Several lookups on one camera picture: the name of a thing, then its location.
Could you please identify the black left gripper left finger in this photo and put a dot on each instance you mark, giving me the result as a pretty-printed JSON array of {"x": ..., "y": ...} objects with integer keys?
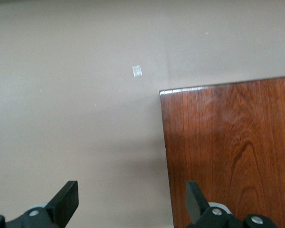
[{"x": 64, "y": 204}]

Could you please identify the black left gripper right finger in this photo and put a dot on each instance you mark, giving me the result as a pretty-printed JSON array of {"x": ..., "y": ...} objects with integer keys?
[{"x": 194, "y": 204}]

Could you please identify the dark brown wooden cabinet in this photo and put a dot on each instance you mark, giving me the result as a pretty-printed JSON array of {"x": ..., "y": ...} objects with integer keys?
[{"x": 228, "y": 147}]

